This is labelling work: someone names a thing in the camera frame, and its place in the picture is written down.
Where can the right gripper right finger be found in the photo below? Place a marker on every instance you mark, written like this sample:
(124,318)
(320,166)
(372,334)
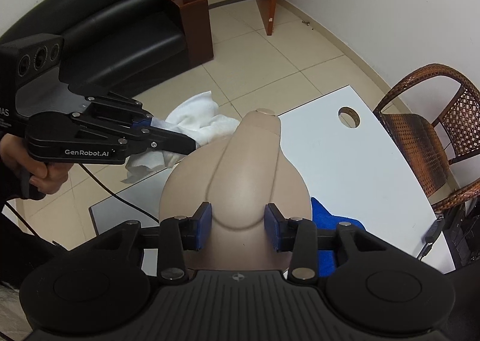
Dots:
(297,236)

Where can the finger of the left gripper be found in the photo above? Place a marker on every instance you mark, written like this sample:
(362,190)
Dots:
(142,139)
(113,111)

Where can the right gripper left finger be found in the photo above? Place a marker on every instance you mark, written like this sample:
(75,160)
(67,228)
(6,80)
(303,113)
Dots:
(179,234)

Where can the white paper towel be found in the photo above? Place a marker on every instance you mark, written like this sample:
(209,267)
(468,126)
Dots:
(199,118)

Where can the beige plastic lidded container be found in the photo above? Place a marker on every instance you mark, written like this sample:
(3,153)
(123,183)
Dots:
(238,175)

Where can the person's left hand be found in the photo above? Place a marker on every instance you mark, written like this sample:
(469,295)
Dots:
(47,178)

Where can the blue microfiber cloth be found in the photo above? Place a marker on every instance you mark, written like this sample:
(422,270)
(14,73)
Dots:
(327,222)

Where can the black leather sofa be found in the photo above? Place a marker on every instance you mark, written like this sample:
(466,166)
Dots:
(124,46)

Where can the brown wooden side table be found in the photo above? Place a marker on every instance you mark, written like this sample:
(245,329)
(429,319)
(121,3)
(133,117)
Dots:
(196,24)

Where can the brown wicker chair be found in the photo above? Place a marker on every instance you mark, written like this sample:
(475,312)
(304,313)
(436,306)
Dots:
(430,148)

